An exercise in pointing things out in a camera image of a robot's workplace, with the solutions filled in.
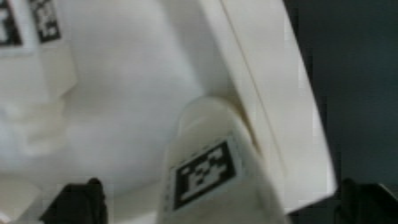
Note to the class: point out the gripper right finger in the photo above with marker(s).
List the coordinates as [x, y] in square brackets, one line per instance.
[368, 204]

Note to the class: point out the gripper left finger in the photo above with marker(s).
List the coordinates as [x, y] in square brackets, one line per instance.
[79, 206]

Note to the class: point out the white square table top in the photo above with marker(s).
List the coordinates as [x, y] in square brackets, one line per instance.
[148, 67]

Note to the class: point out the white obstacle fence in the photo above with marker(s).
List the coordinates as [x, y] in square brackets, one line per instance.
[267, 43]

